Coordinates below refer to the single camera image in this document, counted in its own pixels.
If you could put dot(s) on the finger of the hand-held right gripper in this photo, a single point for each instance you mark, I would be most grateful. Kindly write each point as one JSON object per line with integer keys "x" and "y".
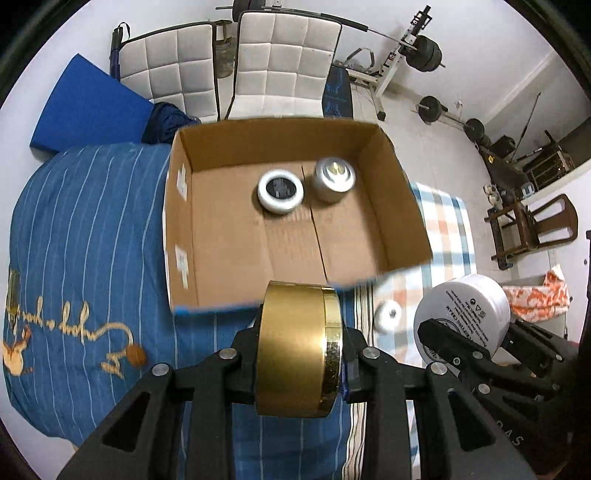
{"x": 455, "y": 344}
{"x": 540, "y": 339}

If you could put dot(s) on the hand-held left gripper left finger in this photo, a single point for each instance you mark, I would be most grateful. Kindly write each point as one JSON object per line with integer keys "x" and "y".
{"x": 244, "y": 360}

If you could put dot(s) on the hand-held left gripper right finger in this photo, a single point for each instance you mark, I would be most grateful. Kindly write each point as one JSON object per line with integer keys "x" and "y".
{"x": 351, "y": 392}

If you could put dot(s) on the large white cream jar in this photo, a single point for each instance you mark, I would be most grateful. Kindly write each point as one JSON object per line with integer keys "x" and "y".
{"x": 466, "y": 309}

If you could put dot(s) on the gold round tin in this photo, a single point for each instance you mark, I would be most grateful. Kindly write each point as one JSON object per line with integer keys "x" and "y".
{"x": 295, "y": 350}

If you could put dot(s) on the cardboard box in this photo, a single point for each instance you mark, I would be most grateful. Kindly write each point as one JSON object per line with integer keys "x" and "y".
{"x": 277, "y": 240}

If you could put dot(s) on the white jar with black label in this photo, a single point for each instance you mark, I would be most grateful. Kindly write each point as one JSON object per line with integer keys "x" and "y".
{"x": 280, "y": 191}

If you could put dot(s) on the silver round jar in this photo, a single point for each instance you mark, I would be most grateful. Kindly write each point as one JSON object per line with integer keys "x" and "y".
{"x": 333, "y": 180}

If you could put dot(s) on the orange patterned cloth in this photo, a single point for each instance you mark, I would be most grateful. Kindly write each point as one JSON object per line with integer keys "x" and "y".
{"x": 540, "y": 295}

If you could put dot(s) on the small white jar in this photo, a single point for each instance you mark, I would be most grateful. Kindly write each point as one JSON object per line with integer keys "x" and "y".
{"x": 388, "y": 316}

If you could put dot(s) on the brown wooden chair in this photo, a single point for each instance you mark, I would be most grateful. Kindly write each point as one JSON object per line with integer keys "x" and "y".
{"x": 540, "y": 226}

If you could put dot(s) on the plaid blanket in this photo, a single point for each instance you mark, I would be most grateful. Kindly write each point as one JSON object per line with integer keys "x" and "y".
{"x": 448, "y": 230}

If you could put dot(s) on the blue striped blanket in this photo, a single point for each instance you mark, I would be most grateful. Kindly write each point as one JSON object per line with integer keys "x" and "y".
{"x": 92, "y": 277}

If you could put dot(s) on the black exercise bench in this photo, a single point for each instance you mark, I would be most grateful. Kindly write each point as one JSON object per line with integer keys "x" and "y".
{"x": 501, "y": 166}

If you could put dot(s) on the black floor barbell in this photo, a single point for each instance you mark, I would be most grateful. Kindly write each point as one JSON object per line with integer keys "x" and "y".
{"x": 434, "y": 108}

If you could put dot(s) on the dark blue cloth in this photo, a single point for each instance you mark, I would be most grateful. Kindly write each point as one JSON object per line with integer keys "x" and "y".
{"x": 168, "y": 122}

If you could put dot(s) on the black blue bench pad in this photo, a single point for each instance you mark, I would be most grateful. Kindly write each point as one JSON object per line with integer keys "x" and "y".
{"x": 338, "y": 92}

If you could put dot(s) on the white weight bench rack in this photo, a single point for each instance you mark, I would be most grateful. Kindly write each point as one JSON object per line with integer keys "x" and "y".
{"x": 392, "y": 60}

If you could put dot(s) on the black barbell with plates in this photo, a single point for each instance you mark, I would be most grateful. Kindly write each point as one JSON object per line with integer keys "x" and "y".
{"x": 427, "y": 54}

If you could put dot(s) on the blue foam mat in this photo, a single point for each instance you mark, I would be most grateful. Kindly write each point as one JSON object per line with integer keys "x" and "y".
{"x": 92, "y": 106}

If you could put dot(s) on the white quilted chair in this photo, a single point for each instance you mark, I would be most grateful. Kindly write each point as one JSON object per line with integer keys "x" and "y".
{"x": 178, "y": 64}
{"x": 284, "y": 64}

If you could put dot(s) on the clear water jug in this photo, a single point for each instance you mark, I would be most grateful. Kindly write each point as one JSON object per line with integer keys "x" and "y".
{"x": 226, "y": 50}

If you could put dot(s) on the black folded umbrella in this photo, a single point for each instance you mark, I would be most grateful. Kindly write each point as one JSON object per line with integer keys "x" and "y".
{"x": 117, "y": 48}

